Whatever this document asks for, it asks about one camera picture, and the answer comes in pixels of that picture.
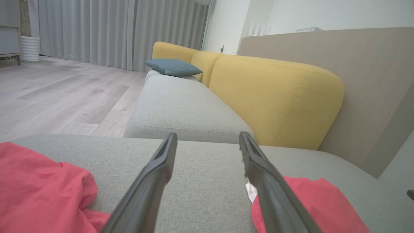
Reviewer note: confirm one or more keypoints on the grey cabinet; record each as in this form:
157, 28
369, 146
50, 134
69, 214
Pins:
9, 35

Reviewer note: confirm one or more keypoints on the small yellow sofa backrest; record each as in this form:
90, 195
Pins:
205, 64

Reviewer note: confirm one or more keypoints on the white router with antennas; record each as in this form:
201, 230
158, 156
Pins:
258, 29

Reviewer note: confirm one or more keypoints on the blue throw pillow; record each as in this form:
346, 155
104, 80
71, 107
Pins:
174, 67

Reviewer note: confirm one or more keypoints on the red basketball jersey white trim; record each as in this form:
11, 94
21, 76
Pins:
323, 207

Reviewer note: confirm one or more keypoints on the white ribbed planter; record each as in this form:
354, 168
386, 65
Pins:
30, 48

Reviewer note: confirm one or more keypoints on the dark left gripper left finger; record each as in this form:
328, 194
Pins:
142, 200

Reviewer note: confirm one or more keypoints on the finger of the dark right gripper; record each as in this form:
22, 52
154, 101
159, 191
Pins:
411, 194

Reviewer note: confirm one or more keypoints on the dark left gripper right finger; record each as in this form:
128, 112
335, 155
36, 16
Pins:
275, 200

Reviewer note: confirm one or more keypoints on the large yellow sofa backrest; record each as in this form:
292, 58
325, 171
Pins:
275, 100

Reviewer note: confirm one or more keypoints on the flat white device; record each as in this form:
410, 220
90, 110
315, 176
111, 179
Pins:
309, 29

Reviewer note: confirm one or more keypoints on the red shorts white stripe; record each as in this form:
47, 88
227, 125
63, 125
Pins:
38, 194

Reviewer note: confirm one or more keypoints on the grey sofa seat cushion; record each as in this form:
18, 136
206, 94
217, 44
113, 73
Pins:
181, 110
207, 174

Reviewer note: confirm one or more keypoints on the grey curtain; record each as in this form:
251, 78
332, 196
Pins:
113, 32

